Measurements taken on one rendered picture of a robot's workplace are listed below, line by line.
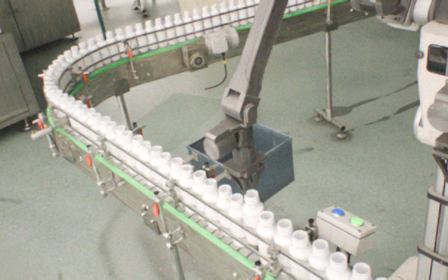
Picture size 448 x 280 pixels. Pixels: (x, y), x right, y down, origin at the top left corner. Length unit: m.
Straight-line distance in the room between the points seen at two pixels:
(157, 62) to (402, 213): 1.71
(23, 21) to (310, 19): 4.07
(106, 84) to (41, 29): 3.79
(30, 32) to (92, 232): 3.79
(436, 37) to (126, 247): 2.22
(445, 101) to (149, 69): 2.31
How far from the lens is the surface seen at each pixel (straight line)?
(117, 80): 2.96
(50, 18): 6.68
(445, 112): 0.91
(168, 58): 3.03
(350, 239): 1.35
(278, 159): 2.01
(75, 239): 3.30
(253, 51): 1.14
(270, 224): 1.32
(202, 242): 1.60
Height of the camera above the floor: 2.02
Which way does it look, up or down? 31 degrees down
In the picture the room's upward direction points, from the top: 9 degrees counter-clockwise
